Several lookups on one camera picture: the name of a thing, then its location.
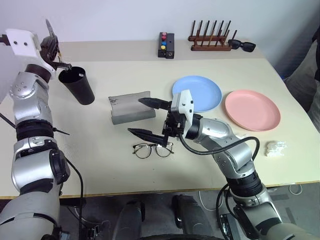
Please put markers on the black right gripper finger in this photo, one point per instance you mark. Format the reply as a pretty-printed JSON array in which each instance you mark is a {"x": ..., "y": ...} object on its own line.
[
  {"x": 147, "y": 136},
  {"x": 153, "y": 103}
]

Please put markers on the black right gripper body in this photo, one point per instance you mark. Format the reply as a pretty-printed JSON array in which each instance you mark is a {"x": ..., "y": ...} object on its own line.
[{"x": 175, "y": 123}]

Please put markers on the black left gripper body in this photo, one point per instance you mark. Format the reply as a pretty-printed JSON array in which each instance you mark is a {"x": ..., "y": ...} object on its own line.
[{"x": 48, "y": 48}]

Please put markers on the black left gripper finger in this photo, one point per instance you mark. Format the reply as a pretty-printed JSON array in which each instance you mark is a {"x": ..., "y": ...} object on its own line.
[
  {"x": 51, "y": 28},
  {"x": 63, "y": 66}
]

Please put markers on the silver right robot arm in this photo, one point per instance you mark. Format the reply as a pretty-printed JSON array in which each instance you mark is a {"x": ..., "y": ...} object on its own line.
[{"x": 217, "y": 130}]

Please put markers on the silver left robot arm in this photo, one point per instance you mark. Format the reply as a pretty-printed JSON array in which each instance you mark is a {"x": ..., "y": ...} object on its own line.
[{"x": 27, "y": 110}]

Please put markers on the grey open glasses case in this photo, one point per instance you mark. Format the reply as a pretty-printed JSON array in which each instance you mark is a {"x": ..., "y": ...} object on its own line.
[{"x": 130, "y": 107}]

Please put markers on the black tapered cup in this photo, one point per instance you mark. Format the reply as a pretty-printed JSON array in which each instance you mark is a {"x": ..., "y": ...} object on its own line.
[{"x": 78, "y": 87}]

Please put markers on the thin-rimmed clear eyeglasses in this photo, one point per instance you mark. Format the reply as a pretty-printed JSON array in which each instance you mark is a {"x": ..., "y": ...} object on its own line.
[{"x": 143, "y": 151}]

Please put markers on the blue plate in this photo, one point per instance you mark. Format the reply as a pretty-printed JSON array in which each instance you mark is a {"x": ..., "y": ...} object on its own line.
[{"x": 205, "y": 91}]

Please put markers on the black box with coloured buttons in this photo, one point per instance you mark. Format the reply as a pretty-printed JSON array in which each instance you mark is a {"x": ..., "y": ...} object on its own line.
[{"x": 162, "y": 48}]

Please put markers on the plain black box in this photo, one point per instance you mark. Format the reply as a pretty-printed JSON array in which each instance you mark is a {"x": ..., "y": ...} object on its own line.
[{"x": 170, "y": 46}]

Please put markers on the black zip tie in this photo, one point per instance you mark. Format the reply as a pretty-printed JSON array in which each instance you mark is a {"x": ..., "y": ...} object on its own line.
[{"x": 60, "y": 131}]

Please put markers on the pink plate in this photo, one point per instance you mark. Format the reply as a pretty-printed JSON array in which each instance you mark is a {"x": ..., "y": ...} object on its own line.
[{"x": 252, "y": 110}]

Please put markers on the brown wooden plate rack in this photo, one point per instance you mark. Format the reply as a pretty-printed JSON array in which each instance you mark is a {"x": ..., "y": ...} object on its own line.
[{"x": 210, "y": 43}]

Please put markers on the dark rounded grey shape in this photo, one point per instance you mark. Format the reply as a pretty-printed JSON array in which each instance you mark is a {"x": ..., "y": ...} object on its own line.
[
  {"x": 192, "y": 217},
  {"x": 131, "y": 220}
]

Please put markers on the black sunglasses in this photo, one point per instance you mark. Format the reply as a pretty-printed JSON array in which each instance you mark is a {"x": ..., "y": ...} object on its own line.
[{"x": 241, "y": 45}]

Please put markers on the crumpled white tissue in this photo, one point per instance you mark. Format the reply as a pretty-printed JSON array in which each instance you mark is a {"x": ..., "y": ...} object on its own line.
[{"x": 275, "y": 148}]

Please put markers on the bystander in grey clothing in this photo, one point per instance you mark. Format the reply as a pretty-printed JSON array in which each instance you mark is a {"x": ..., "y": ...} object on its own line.
[{"x": 303, "y": 75}]

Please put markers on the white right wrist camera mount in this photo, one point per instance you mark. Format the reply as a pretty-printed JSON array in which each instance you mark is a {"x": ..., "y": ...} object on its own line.
[{"x": 183, "y": 101}]

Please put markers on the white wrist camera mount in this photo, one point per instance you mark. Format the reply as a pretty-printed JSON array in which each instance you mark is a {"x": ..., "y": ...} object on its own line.
[
  {"x": 183, "y": 101},
  {"x": 23, "y": 51}
]

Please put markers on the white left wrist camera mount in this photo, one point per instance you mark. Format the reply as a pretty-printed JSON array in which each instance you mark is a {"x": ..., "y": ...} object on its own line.
[{"x": 23, "y": 51}]

